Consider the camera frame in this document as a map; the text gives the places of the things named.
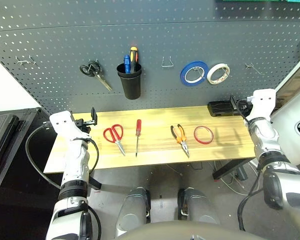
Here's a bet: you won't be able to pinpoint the black plastic cup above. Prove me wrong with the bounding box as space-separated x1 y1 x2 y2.
116 62 143 100

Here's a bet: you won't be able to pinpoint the black flat box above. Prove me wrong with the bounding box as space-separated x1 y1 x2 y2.
206 100 243 117

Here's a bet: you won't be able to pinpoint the wire pliers holder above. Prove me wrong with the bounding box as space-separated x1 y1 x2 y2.
161 56 175 68

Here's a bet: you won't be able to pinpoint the orange black pliers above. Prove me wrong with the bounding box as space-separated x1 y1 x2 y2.
170 123 191 158

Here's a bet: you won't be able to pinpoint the black power adapter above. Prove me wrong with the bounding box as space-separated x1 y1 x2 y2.
236 166 249 181

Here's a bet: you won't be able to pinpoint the blue handled screwdriver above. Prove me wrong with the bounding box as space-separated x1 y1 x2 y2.
123 54 131 74

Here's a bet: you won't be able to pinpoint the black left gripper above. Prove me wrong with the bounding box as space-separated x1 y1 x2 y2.
74 106 99 134

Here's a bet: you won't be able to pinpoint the brown wooden panel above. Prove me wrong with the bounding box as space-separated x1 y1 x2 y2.
277 63 300 107

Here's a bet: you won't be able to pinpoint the silver left robot leg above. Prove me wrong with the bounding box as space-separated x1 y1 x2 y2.
114 186 151 238

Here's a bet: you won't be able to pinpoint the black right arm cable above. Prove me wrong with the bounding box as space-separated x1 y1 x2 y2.
236 172 263 232

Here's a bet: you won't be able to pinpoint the silver robot leg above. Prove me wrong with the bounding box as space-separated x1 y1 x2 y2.
177 187 221 225
114 186 151 238

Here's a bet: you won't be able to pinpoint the dark grey perforated pegboard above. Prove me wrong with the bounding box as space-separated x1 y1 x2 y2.
0 0 300 113

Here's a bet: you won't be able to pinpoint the blue tape roll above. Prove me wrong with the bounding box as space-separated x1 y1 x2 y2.
179 61 210 88

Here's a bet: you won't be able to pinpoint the black handled scissors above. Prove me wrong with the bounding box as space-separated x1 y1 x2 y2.
79 59 114 92

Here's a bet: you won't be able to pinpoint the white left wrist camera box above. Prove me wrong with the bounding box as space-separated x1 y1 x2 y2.
49 111 91 141

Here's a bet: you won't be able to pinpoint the white side tabletop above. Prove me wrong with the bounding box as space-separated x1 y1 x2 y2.
0 52 42 114

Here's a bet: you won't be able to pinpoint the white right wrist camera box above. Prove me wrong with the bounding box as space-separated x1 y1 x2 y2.
247 88 277 123

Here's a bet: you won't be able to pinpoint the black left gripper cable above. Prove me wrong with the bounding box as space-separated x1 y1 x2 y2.
74 137 101 176

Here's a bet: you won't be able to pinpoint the red handled scissors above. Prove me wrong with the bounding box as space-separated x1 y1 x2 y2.
102 123 127 157

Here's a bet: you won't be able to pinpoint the red handled screwdriver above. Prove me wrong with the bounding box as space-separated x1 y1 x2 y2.
135 119 142 158

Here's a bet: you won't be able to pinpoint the black tool case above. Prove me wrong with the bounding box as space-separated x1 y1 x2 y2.
0 107 50 187

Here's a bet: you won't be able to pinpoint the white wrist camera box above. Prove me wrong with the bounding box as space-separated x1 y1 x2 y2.
49 111 91 141
247 88 277 123

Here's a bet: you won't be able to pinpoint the metal double pegboard hook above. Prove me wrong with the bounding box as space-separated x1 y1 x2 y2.
14 55 37 67

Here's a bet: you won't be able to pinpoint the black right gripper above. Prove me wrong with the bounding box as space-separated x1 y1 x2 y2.
230 94 253 116

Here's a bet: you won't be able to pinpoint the black left camera cable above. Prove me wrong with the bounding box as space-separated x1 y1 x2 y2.
25 121 66 190

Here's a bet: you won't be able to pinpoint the black table leg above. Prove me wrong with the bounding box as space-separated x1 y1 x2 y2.
212 157 256 180
88 174 102 190

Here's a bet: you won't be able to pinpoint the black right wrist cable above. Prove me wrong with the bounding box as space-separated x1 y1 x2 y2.
236 98 252 125

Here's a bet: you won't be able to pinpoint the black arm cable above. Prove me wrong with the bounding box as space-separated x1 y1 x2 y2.
86 204 103 240
236 172 263 232

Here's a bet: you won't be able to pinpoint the white tape roll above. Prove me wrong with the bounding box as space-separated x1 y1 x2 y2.
206 63 231 85

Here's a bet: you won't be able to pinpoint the red tape ring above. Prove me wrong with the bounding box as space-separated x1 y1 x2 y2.
193 125 215 145

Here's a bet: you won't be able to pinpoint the metal single pegboard hook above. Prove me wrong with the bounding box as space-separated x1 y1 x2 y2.
244 63 263 75

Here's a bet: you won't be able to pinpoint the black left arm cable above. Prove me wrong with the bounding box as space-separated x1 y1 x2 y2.
86 204 103 240

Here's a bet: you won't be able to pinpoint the orange black screwdriver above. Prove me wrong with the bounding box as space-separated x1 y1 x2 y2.
129 46 139 74

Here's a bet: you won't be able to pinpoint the white floor cables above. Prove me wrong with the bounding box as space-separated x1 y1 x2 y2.
209 159 263 197

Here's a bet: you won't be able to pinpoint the grey robot torso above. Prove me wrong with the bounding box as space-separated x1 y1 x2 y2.
114 219 266 240

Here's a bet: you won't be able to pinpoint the silver right robot leg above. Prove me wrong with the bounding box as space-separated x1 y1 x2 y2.
177 187 221 225

